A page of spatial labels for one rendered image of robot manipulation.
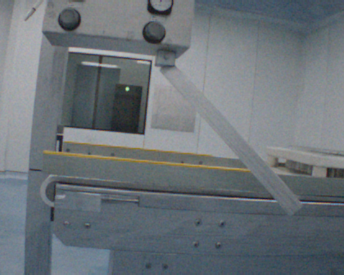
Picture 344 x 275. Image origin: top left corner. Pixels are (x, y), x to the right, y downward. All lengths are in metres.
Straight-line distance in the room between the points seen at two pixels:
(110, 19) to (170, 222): 0.32
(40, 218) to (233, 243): 0.46
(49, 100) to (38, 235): 0.31
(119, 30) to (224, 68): 5.67
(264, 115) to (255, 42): 1.22
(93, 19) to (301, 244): 0.51
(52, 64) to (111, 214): 0.41
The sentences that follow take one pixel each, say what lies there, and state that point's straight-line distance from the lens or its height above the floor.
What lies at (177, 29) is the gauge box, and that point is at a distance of 0.57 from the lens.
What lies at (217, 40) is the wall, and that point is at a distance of 6.24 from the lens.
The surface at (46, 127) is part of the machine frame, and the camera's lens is 0.87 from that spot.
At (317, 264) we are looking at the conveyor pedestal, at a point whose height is 0.80.
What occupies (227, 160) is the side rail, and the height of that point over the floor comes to 0.97.
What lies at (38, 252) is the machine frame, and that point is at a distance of 0.93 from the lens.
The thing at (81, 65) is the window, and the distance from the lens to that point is 5.91.
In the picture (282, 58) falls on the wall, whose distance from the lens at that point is 6.63.
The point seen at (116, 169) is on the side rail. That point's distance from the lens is 0.58.
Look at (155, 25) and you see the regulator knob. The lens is 0.54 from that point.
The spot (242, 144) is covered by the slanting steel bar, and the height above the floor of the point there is 1.02.
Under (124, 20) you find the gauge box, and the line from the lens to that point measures 0.56.
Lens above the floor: 1.04
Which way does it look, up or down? 3 degrees down
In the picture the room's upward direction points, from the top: 6 degrees clockwise
